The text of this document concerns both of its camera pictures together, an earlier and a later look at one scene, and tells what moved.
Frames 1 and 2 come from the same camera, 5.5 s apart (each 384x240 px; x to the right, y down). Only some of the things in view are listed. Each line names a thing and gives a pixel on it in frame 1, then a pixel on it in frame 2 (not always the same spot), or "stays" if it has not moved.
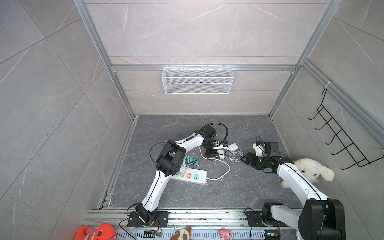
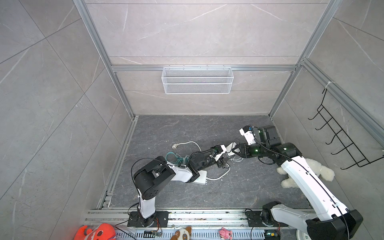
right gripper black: (250, 159) to (244, 150)
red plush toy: (103, 231) stays
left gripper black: (213, 153) to (220, 162)
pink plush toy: (225, 234) stays
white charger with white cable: (233, 146) stays
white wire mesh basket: (195, 80) stays
